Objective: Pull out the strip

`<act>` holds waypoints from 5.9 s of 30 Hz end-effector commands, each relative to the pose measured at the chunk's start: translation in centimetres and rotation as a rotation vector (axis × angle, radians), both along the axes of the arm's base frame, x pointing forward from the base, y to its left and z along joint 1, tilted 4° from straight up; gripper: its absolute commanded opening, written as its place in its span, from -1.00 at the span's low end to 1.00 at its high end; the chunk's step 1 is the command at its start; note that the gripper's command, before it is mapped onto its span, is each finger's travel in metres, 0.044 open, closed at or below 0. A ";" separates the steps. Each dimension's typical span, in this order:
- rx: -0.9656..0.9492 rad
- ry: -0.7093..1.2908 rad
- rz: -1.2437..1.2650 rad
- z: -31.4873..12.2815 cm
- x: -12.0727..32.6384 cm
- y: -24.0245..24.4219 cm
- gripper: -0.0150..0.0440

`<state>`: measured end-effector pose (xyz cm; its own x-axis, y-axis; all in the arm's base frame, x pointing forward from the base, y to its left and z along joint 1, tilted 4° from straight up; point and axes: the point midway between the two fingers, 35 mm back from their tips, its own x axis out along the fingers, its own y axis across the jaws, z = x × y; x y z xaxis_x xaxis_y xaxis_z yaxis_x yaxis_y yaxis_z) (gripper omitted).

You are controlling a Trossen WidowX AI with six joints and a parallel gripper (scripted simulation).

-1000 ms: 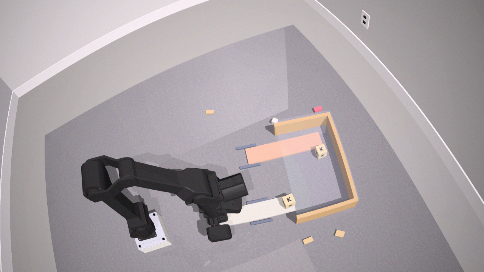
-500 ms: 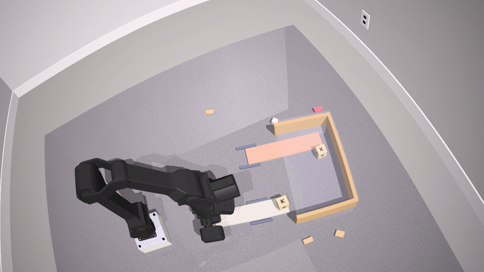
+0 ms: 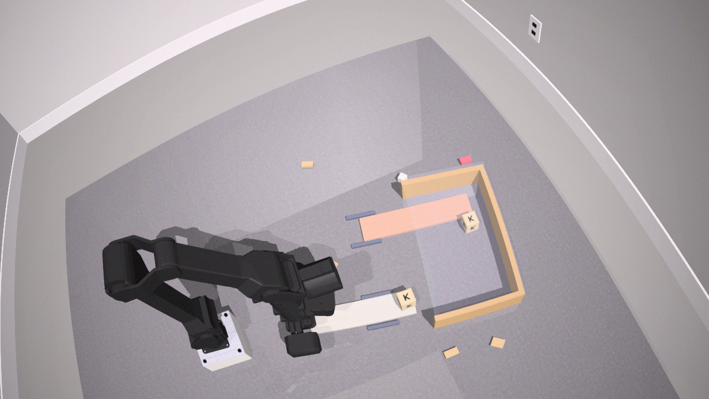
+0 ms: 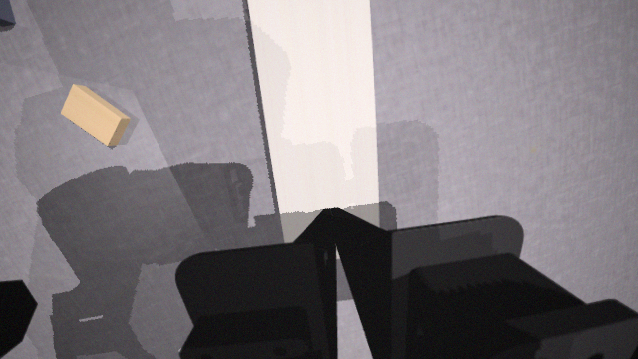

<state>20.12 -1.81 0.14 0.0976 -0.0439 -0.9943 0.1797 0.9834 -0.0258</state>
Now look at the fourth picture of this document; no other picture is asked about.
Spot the tan rectangular block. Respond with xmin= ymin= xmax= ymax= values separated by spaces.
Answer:
xmin=61 ymin=84 xmax=131 ymax=146

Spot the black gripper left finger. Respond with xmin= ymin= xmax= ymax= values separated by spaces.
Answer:
xmin=175 ymin=208 xmax=338 ymax=359

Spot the white strip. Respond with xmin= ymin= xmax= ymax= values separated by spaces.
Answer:
xmin=248 ymin=0 xmax=380 ymax=244

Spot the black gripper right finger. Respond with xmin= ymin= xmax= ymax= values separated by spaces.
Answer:
xmin=331 ymin=207 xmax=524 ymax=359

